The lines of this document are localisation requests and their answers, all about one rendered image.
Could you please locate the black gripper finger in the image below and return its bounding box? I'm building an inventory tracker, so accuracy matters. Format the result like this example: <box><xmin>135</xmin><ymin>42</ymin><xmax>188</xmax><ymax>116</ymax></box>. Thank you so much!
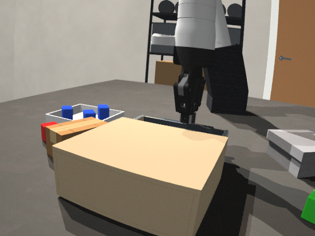
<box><xmin>192</xmin><ymin>76</ymin><xmax>206</xmax><ymax>123</ymax></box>
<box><xmin>174</xmin><ymin>74</ymin><xmax>201</xmax><ymax>124</ymax></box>

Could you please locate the green block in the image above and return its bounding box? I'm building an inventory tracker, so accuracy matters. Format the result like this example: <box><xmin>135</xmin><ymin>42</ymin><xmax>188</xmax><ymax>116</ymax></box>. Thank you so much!
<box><xmin>301</xmin><ymin>190</ymin><xmax>315</xmax><ymax>225</ymax></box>

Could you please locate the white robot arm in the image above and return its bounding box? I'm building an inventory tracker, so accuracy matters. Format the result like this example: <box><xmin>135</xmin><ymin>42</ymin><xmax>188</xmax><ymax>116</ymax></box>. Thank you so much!
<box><xmin>151</xmin><ymin>0</ymin><xmax>231</xmax><ymax>50</ymax></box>

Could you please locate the brown cardboard box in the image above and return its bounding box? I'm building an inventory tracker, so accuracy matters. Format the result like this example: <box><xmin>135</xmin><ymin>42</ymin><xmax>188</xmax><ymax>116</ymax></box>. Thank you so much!
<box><xmin>45</xmin><ymin>117</ymin><xmax>107</xmax><ymax>158</ymax></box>

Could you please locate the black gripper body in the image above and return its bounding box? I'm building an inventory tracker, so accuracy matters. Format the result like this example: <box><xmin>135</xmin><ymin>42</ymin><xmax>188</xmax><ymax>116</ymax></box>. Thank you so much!
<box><xmin>173</xmin><ymin>46</ymin><xmax>215</xmax><ymax>96</ymax></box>

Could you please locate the red block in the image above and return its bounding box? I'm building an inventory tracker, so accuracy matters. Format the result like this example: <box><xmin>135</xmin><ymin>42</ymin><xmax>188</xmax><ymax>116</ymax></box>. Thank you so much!
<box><xmin>41</xmin><ymin>122</ymin><xmax>57</xmax><ymax>142</ymax></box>

